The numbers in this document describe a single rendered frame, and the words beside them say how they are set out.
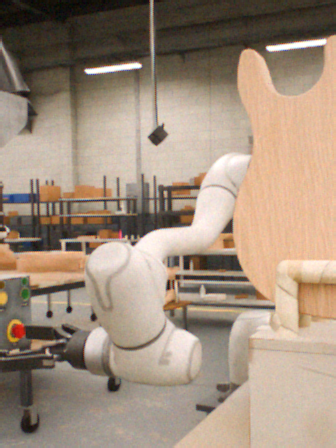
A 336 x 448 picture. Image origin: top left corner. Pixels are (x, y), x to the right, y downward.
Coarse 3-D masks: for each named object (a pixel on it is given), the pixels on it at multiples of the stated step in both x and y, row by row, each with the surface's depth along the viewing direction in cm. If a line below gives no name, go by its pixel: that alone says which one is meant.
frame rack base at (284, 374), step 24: (264, 336) 82; (312, 336) 82; (264, 360) 81; (288, 360) 80; (312, 360) 78; (264, 384) 81; (288, 384) 80; (312, 384) 78; (264, 408) 81; (288, 408) 80; (312, 408) 79; (264, 432) 82; (288, 432) 80; (312, 432) 79
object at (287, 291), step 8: (280, 272) 81; (280, 280) 81; (288, 280) 80; (280, 288) 81; (288, 288) 80; (296, 288) 81; (280, 296) 81; (288, 296) 80; (296, 296) 81; (280, 304) 81; (288, 304) 80; (296, 304) 81; (280, 312) 81; (288, 312) 80; (296, 312) 81; (280, 320) 81; (288, 320) 80; (296, 320) 81; (280, 328) 81; (288, 328) 81; (296, 328) 81; (280, 336) 81; (288, 336) 81; (296, 336) 81
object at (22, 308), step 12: (0, 276) 158; (12, 276) 157; (12, 288) 154; (24, 288) 158; (12, 300) 154; (24, 300) 158; (0, 312) 150; (12, 312) 154; (24, 312) 159; (0, 324) 150; (12, 324) 154; (24, 324) 158; (0, 336) 150; (12, 336) 154; (24, 336) 158; (0, 348) 150; (12, 348) 154
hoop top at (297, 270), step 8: (280, 264) 81; (288, 264) 80; (296, 264) 80; (304, 264) 79; (312, 264) 79; (320, 264) 79; (328, 264) 78; (288, 272) 80; (296, 272) 80; (304, 272) 79; (312, 272) 79; (320, 272) 78; (328, 272) 78; (296, 280) 80; (304, 280) 80; (312, 280) 79; (320, 280) 79; (328, 280) 78
